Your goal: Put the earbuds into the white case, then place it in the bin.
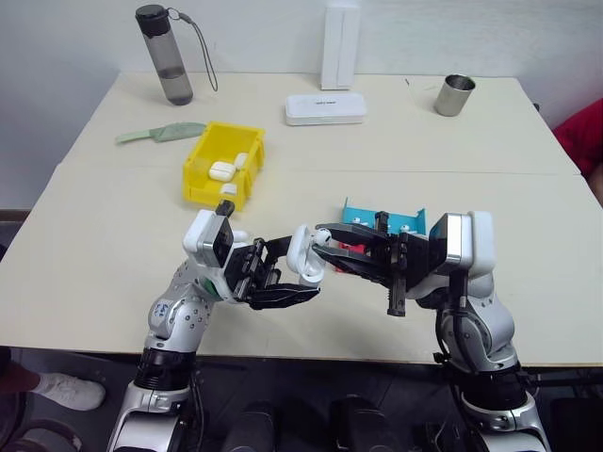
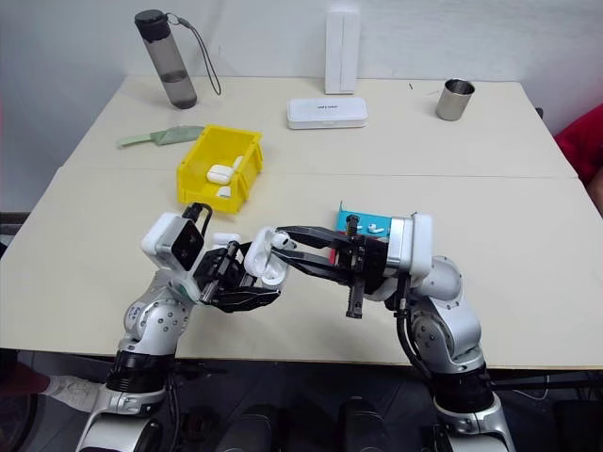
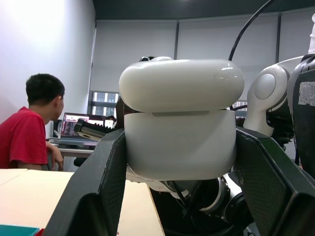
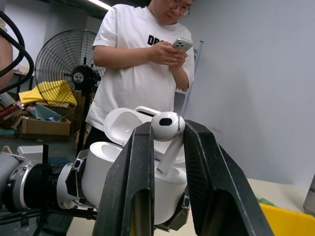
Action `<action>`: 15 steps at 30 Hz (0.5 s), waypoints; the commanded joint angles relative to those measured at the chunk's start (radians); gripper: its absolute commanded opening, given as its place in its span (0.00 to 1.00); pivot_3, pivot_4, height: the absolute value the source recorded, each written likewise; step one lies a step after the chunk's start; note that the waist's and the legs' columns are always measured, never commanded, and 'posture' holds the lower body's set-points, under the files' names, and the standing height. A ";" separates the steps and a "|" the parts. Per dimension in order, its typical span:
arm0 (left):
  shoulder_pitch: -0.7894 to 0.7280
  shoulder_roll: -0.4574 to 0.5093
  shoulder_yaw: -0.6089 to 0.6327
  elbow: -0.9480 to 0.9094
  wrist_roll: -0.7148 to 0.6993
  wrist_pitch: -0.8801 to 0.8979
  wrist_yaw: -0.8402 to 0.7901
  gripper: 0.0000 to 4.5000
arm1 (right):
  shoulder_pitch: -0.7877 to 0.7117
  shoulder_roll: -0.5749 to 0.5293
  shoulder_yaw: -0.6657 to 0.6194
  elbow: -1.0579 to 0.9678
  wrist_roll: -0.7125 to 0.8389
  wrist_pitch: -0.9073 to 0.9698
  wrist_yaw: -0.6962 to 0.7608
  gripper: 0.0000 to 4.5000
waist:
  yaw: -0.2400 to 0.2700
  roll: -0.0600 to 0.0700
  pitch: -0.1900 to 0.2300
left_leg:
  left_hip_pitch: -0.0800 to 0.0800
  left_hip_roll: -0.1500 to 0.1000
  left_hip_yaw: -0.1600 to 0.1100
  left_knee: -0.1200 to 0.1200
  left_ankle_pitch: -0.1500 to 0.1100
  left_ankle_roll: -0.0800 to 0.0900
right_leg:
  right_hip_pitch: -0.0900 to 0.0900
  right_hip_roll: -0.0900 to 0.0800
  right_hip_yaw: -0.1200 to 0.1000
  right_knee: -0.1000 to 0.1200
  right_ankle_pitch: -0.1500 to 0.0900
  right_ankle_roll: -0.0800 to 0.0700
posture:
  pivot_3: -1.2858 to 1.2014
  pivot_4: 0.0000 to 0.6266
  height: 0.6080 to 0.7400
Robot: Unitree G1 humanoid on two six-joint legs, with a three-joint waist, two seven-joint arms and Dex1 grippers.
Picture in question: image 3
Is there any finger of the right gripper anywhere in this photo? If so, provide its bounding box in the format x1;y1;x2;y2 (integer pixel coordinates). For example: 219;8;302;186
115;96;126;131

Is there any person in red shirt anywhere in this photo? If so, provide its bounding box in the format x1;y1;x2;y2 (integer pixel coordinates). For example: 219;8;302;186
0;73;66;172

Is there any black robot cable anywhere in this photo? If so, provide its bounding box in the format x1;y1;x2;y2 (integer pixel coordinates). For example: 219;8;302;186
228;0;274;61

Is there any grey office desk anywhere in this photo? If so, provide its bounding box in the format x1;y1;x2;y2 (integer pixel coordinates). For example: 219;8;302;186
48;139;98;158

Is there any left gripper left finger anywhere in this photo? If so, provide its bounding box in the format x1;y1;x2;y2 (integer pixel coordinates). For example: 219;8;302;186
45;127;127;236

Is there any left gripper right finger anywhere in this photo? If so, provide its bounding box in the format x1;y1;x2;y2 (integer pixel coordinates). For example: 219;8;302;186
231;126;315;236

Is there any dark robot torso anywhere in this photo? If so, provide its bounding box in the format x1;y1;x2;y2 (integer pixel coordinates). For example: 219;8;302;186
286;54;315;177

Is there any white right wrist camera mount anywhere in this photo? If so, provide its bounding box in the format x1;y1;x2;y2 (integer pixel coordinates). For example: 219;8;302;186
140;56;174;62

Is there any teal plastic bin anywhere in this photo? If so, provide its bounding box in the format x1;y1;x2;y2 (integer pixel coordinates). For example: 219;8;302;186
0;224;40;236

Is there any window with city view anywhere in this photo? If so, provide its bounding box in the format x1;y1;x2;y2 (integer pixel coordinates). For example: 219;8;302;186
92;90;122;117

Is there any white earbud charging case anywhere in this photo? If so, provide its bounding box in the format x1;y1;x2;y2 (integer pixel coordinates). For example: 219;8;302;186
119;59;246;181

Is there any open laptop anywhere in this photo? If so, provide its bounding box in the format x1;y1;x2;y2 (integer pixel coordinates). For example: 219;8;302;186
58;112;117;148

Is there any white roller blind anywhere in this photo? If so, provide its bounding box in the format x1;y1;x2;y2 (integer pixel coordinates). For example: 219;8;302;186
280;12;315;62
177;21;281;74
89;21;178;93

